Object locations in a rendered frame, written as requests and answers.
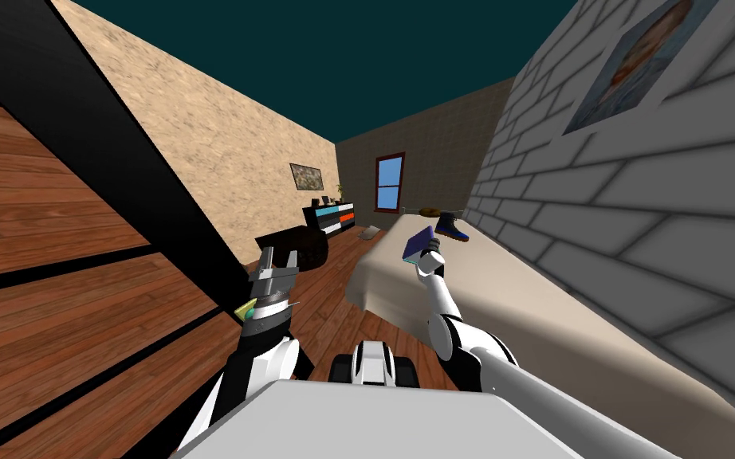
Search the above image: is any small framed wall picture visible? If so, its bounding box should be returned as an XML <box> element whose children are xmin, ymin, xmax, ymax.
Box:
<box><xmin>289</xmin><ymin>162</ymin><xmax>325</xmax><ymax>193</ymax></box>

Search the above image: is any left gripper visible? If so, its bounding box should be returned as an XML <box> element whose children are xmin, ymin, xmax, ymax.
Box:
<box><xmin>249</xmin><ymin>246</ymin><xmax>301</xmax><ymax>300</ymax></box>

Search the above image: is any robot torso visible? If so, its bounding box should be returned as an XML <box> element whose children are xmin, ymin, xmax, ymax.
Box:
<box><xmin>169</xmin><ymin>340</ymin><xmax>682</xmax><ymax>459</ymax></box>

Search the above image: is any black dresser with coloured drawers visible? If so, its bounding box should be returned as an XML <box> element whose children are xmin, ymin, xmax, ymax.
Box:
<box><xmin>301</xmin><ymin>184</ymin><xmax>356</xmax><ymax>241</ymax></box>

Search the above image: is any blue boot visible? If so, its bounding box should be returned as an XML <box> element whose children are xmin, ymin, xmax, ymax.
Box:
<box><xmin>434</xmin><ymin>211</ymin><xmax>471</xmax><ymax>244</ymax></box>

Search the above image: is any red-framed window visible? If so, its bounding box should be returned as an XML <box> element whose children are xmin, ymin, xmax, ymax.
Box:
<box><xmin>374</xmin><ymin>151</ymin><xmax>407</xmax><ymax>214</ymax></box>

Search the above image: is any beige bed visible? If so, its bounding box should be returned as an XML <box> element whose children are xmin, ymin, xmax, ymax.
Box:
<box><xmin>344</xmin><ymin>213</ymin><xmax>735</xmax><ymax>459</ymax></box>

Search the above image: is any purple book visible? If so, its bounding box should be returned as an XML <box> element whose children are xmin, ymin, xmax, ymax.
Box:
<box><xmin>402</xmin><ymin>225</ymin><xmax>438</xmax><ymax>266</ymax></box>

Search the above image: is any large portrait wall picture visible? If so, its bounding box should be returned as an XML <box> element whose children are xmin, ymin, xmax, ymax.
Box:
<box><xmin>561</xmin><ymin>0</ymin><xmax>721</xmax><ymax>135</ymax></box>

